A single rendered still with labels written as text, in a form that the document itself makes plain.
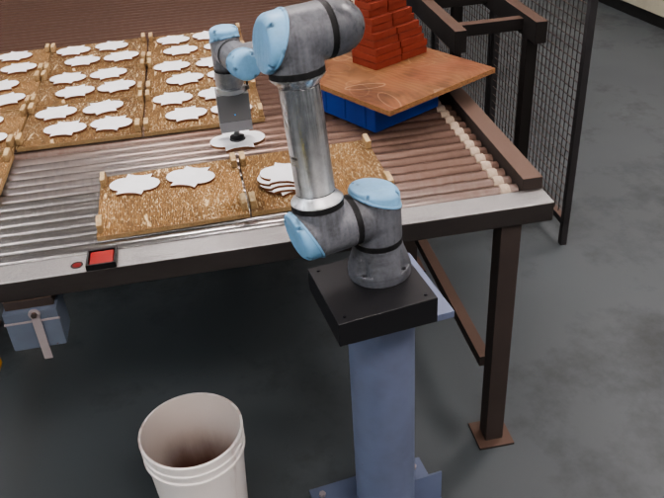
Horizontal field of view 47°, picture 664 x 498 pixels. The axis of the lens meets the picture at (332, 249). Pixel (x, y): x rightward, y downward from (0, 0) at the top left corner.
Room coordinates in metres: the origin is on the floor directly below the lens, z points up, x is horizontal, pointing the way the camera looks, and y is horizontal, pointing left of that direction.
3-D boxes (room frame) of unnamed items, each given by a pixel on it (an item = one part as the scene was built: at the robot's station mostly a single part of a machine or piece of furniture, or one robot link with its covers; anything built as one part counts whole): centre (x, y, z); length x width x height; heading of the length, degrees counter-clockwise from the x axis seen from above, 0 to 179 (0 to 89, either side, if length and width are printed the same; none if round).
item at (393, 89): (2.56, -0.25, 1.03); 0.50 x 0.50 x 0.02; 38
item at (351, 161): (2.04, 0.04, 0.93); 0.41 x 0.35 x 0.02; 100
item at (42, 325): (1.63, 0.79, 0.77); 0.14 x 0.11 x 0.18; 99
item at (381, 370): (1.51, -0.11, 0.43); 0.38 x 0.38 x 0.87; 16
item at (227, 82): (1.92, 0.23, 1.29); 0.08 x 0.08 x 0.05
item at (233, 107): (1.93, 0.23, 1.21); 0.10 x 0.09 x 0.16; 10
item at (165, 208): (1.96, 0.45, 0.93); 0.41 x 0.35 x 0.02; 100
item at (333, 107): (2.52, -0.19, 0.97); 0.31 x 0.31 x 0.10; 38
